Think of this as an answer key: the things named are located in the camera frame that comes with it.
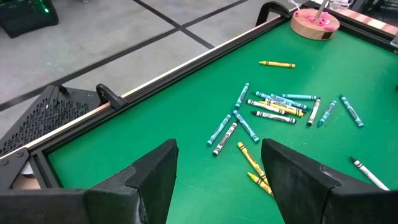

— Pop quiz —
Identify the metal lamp pole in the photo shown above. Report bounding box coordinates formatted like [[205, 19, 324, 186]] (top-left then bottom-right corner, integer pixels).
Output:
[[315, 0, 330, 19]]

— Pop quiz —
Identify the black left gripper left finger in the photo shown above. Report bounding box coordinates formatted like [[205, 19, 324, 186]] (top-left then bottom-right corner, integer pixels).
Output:
[[0, 138, 180, 224]]

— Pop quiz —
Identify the yellow crayon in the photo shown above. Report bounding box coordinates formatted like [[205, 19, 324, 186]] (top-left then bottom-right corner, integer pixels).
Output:
[[258, 60, 296, 69], [247, 172, 275, 197], [258, 100, 305, 118], [236, 141, 270, 187]]

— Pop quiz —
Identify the round wooden lamp base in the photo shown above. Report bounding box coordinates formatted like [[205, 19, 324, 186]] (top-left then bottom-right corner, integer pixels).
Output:
[[289, 8, 341, 42]]

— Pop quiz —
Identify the black frame bracket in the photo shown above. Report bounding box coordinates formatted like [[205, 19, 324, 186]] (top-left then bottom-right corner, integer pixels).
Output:
[[255, 1, 294, 27], [95, 83, 129, 111]]

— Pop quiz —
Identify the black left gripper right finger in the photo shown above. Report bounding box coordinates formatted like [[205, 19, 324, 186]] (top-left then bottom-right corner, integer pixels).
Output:
[[261, 138, 398, 224]]

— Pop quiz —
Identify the black device green light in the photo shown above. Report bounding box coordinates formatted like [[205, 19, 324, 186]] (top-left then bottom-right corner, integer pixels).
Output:
[[0, 0, 60, 39]]

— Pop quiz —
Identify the green table mat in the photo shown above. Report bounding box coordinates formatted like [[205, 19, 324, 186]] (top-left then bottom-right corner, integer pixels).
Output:
[[46, 18, 398, 224]]

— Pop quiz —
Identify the teal crayon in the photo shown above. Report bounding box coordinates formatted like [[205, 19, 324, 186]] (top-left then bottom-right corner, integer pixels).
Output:
[[234, 82, 251, 109], [338, 93, 365, 129], [233, 109, 261, 144], [280, 93, 318, 101], [206, 113, 233, 147], [254, 90, 282, 102], [317, 100, 338, 128], [269, 93, 312, 111]]

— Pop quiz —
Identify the clear plastic bag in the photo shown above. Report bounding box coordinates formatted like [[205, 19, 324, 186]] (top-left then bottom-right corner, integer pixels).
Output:
[[326, 0, 352, 10]]

